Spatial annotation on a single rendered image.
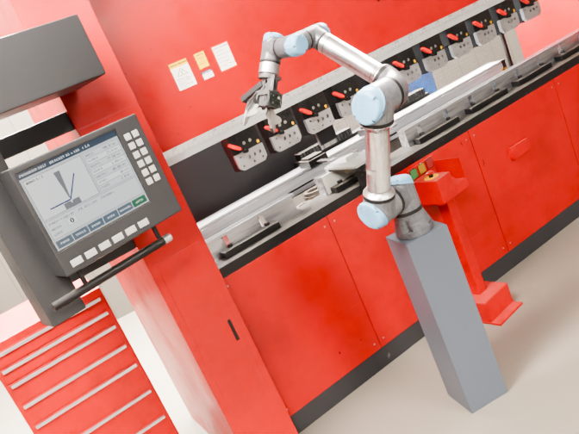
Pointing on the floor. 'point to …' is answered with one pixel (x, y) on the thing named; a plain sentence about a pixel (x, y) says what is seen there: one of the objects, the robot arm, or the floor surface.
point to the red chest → (77, 373)
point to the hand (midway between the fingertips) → (258, 130)
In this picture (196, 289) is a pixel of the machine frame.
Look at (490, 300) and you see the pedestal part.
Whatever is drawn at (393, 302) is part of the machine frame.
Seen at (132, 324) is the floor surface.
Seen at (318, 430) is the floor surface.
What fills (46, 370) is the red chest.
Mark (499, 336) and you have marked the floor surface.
